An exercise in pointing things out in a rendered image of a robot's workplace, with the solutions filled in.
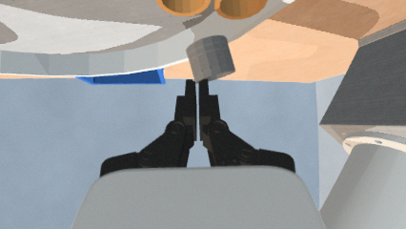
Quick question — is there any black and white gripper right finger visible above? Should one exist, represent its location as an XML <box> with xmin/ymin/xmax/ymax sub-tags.
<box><xmin>198</xmin><ymin>79</ymin><xmax>295</xmax><ymax>173</ymax></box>

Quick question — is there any bronze bushing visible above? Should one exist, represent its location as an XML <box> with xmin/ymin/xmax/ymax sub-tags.
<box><xmin>156</xmin><ymin>0</ymin><xmax>211</xmax><ymax>16</ymax></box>
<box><xmin>214</xmin><ymin>0</ymin><xmax>268</xmax><ymax>20</ymax></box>

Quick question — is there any blue crate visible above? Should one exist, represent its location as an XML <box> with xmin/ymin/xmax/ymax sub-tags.
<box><xmin>75</xmin><ymin>68</ymin><xmax>166</xmax><ymax>85</ymax></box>

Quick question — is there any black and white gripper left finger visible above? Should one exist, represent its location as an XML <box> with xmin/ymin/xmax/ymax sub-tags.
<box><xmin>100</xmin><ymin>79</ymin><xmax>197</xmax><ymax>177</ymax></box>

